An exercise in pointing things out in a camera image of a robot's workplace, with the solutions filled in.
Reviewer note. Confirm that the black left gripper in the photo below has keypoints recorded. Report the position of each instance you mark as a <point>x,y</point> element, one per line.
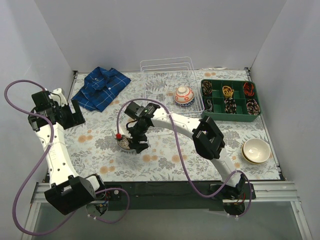
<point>71,115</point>

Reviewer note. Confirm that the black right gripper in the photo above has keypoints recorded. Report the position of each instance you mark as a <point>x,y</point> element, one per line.
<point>138,144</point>

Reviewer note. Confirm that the brown lattice pattern bowl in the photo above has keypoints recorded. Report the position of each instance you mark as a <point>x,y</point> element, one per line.
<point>126,145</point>

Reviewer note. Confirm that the blue diamond pattern bowl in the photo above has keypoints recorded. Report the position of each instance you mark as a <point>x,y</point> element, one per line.
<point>185,104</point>

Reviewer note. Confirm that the orange line pattern bowl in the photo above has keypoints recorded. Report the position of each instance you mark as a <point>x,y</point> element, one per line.
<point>183,94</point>

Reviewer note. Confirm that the white wire dish rack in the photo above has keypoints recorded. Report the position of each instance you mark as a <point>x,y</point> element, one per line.
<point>162,77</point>

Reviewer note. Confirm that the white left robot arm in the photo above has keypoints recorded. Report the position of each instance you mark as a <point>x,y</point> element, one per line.
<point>68,191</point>

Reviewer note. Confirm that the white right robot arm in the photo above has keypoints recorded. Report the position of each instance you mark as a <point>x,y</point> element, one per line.
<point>207,138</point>

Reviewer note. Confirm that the floral patterned table mat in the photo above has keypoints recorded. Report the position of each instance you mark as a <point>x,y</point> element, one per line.
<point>92,148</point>

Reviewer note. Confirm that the blue plaid shirt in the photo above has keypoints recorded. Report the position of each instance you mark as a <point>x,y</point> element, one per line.
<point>100,88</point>

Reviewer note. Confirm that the grey rolled band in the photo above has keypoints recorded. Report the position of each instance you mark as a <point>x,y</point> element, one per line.
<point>208,105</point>

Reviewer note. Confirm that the dark floral rolled band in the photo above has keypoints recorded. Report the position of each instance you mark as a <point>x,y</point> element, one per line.
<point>206,87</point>

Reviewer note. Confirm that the green compartment organizer tray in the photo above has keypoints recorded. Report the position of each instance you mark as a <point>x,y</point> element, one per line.
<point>218,113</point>

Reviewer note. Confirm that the black floral rolled band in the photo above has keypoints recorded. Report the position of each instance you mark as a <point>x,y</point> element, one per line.
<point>230,106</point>

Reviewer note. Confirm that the yellow rolled band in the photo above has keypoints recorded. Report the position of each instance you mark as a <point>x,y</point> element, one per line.
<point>227,91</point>

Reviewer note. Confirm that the yellow-rimmed bowl under stack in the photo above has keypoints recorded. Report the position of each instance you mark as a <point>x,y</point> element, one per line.
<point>256,155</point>

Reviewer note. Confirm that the cream bowl top of stack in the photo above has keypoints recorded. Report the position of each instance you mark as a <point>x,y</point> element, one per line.
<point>257,143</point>

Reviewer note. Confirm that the pink black rolled band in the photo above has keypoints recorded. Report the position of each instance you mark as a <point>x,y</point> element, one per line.
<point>253,107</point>

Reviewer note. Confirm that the red black rolled band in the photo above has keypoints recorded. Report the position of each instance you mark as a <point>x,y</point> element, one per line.
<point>248,89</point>

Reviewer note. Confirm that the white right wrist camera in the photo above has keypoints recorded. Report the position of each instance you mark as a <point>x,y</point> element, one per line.
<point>120,133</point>

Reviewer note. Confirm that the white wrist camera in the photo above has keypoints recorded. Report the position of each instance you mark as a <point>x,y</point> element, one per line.
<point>120,133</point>
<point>58,96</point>

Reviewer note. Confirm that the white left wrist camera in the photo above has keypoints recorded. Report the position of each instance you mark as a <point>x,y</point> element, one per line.
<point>58,96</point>

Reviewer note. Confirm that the aluminium frame rail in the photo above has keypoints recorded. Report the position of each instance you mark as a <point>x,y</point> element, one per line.
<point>265,191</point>

